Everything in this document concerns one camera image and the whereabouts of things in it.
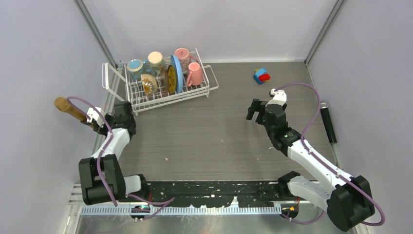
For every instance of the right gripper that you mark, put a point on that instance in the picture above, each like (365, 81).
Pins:
(255, 107)

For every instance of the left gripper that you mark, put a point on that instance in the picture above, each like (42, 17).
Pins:
(100, 129)

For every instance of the cream floral bowl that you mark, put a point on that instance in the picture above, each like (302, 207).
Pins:
(149, 84)

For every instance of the yellow patterned plate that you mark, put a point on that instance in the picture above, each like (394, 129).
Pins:
(171, 80)

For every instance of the gold microphone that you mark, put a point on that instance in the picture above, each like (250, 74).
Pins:
(65, 106)

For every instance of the blue plate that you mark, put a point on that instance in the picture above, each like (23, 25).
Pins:
(178, 73)

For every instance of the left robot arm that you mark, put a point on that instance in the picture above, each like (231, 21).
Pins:
(101, 177)

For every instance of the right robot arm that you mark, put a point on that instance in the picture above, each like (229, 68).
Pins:
(339, 194)

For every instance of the colourful toy blocks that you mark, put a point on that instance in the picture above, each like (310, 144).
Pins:
(261, 76)

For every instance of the blue mug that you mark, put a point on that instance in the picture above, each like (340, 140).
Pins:
(136, 68)

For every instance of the cream floral cup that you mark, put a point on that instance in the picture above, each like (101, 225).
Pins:
(157, 62)

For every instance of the black microphone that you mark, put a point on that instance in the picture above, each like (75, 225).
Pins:
(327, 122)

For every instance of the pink mug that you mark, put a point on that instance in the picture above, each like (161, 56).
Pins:
(195, 74)

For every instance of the pink patterned cup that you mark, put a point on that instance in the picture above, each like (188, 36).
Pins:
(185, 58)

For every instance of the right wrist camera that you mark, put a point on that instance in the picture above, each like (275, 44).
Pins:
(279, 97)

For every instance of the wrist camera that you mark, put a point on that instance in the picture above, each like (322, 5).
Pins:
(96, 116)
(279, 97)

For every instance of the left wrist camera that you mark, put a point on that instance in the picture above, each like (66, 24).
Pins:
(96, 116)

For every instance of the white wire dish rack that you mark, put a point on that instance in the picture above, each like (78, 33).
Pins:
(135, 92)

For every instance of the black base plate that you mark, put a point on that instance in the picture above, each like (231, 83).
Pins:
(213, 194)

